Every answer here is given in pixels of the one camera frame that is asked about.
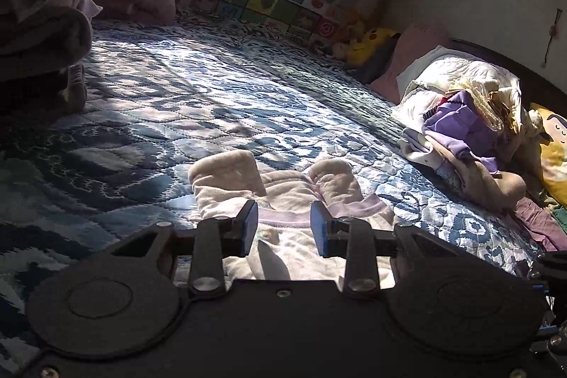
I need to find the white floral baby garment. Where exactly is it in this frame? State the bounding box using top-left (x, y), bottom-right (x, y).
top-left (189, 149), bottom-right (395, 285)

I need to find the stack of folded grey clothes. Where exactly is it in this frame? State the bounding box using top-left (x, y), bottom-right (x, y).
top-left (1, 0), bottom-right (102, 128)

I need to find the white grey sock garment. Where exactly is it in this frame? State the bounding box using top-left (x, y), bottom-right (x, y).
top-left (398, 128), bottom-right (461, 187)

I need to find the blue white patterned quilt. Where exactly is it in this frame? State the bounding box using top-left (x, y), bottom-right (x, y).
top-left (1, 16), bottom-right (540, 377)

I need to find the tan brown garment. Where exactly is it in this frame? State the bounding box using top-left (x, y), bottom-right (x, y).
top-left (426, 135), bottom-right (527, 213)

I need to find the purple garment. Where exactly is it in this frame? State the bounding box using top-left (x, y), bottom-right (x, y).
top-left (422, 90), bottom-right (499, 176)

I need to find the yellow pikachu plush toy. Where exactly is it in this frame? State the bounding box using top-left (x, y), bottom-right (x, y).
top-left (331, 28), bottom-right (397, 68)

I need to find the yellow cartoon cushion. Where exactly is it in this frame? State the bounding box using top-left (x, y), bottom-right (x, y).
top-left (530, 103), bottom-right (567, 207)

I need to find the pink pillow at headboard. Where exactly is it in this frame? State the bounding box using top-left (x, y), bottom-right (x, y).
top-left (370, 24), bottom-right (451, 103)

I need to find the dark wooden headboard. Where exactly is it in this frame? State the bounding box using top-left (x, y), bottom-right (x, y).
top-left (447, 37), bottom-right (567, 118)

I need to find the wall hanging ornament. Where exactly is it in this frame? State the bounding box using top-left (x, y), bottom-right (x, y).
top-left (541, 8), bottom-right (563, 69)

